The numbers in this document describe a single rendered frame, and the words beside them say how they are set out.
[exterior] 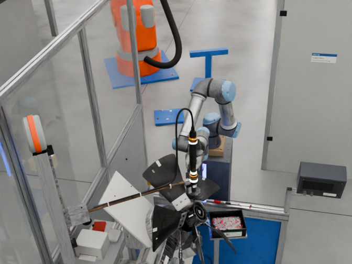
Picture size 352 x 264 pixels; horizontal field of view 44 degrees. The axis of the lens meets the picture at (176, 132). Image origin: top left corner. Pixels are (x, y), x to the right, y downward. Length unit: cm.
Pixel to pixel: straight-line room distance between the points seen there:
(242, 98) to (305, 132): 163
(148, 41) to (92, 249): 395
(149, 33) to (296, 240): 343
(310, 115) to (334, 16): 94
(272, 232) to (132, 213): 109
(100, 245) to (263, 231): 112
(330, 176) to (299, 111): 157
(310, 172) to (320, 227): 148
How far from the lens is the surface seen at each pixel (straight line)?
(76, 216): 217
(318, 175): 263
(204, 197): 248
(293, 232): 397
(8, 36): 622
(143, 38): 602
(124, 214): 234
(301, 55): 386
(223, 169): 305
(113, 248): 270
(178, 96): 572
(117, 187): 237
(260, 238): 310
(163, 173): 232
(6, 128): 192
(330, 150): 439
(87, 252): 263
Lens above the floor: 290
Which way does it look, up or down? 35 degrees down
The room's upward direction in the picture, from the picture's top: 3 degrees counter-clockwise
